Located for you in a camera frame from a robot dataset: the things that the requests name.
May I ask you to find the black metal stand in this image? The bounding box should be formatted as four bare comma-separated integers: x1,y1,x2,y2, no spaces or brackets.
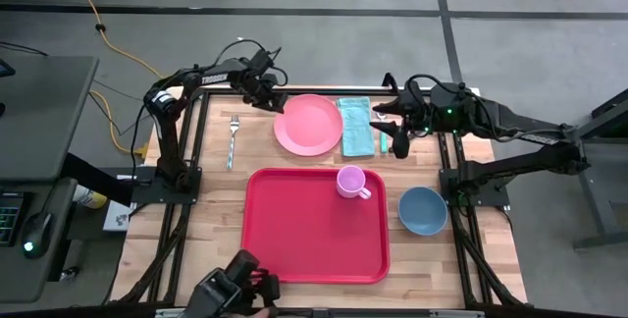
571,86,628,250

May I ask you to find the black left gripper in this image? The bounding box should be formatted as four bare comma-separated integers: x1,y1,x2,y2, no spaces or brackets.
243,70,289,114

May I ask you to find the spoon with teal handle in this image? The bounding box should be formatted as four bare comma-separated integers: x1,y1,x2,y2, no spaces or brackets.
376,110,389,154

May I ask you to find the black computer mouse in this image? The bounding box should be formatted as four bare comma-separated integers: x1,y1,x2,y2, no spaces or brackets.
22,211,53,259

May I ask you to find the red plastic tray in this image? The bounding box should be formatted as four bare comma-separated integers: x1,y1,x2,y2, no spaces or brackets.
240,167,392,285

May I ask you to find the fork with teal-white patterned handle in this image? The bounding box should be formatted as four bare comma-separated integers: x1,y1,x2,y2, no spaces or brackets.
226,114,240,170

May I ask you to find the pink mug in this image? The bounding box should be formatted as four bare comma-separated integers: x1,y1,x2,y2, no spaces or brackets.
336,164,373,200

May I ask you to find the backlit keyboard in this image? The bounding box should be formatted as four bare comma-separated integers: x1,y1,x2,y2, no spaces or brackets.
0,193,25,248

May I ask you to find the pink round plate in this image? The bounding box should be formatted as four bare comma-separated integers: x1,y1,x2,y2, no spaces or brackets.
273,93,343,157

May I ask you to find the black leader arm handle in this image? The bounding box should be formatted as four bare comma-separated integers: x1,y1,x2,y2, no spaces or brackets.
179,248,282,318

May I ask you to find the grey desk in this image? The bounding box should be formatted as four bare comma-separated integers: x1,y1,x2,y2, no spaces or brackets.
0,55,99,182

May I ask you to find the teal cloth napkin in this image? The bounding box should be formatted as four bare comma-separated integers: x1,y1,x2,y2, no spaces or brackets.
337,95,377,158

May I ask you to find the yellow white bottle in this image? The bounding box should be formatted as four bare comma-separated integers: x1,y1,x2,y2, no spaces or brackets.
73,185,108,210

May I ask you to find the grey desk shelf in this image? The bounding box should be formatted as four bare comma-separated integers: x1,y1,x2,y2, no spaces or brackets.
0,178,78,304

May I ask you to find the silver metal bracket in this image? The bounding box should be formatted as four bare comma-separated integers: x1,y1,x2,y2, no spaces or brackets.
154,307,212,318
430,310,485,318

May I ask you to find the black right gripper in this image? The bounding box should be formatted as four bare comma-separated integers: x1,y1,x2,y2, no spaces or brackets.
372,86,436,158

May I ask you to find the small white box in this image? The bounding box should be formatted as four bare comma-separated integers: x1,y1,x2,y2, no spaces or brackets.
102,199,132,234

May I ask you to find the blue bowl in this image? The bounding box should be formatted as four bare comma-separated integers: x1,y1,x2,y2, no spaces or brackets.
397,185,449,237

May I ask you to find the black aluminium table frame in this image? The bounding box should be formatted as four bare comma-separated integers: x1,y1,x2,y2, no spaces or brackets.
110,85,529,312

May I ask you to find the yellow extension cable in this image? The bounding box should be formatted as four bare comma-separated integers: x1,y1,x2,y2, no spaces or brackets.
60,0,164,158

